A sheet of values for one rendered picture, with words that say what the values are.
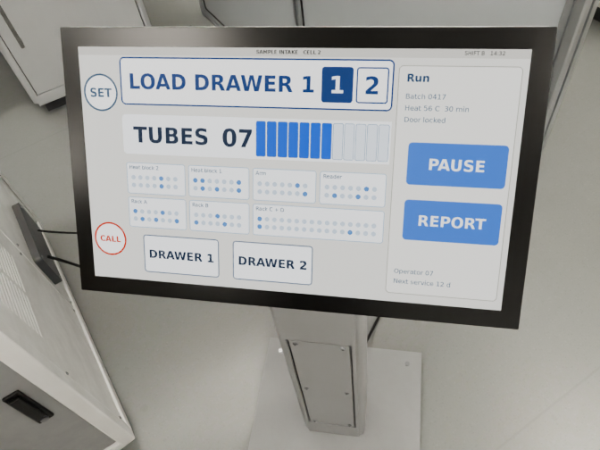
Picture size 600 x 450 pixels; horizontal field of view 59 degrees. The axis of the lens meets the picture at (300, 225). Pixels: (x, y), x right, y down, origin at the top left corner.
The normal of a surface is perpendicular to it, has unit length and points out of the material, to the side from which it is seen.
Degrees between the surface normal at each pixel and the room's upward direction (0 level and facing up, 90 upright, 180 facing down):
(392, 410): 5
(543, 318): 1
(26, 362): 90
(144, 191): 50
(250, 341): 0
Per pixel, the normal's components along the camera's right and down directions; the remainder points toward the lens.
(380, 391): -0.01, -0.58
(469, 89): -0.18, 0.23
